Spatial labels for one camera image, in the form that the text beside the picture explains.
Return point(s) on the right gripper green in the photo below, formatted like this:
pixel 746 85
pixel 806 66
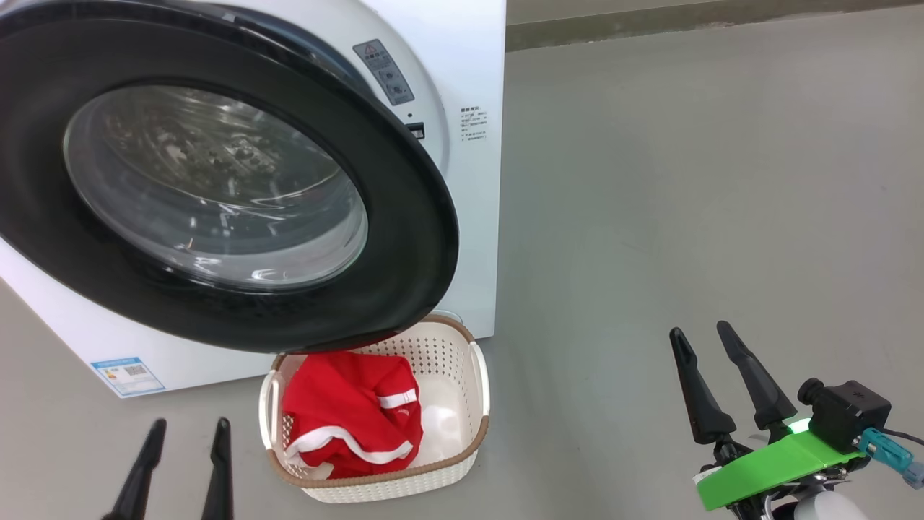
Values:
pixel 772 466

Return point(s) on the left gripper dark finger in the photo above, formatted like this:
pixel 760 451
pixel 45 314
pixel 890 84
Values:
pixel 141 469
pixel 220 477

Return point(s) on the red garment white cuffs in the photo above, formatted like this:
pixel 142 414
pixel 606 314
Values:
pixel 339 390

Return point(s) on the cream perforated laundry basket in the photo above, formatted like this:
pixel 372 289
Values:
pixel 447 361

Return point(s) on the white washing machine body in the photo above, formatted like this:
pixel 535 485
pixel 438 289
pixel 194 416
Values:
pixel 476 253

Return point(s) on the dark round washing machine door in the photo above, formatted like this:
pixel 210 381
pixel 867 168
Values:
pixel 404 217

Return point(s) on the black door latch socket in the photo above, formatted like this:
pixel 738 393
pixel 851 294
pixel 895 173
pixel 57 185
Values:
pixel 416 131

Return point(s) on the blue energy label sticker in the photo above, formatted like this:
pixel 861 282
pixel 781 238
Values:
pixel 128 375

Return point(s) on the small text sticker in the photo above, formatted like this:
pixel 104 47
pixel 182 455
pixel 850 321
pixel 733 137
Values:
pixel 473 125

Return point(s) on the grey warning sticker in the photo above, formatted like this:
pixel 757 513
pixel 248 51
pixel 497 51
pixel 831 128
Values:
pixel 384 72

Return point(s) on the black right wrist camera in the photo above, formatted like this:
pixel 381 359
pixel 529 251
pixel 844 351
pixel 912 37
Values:
pixel 844 415

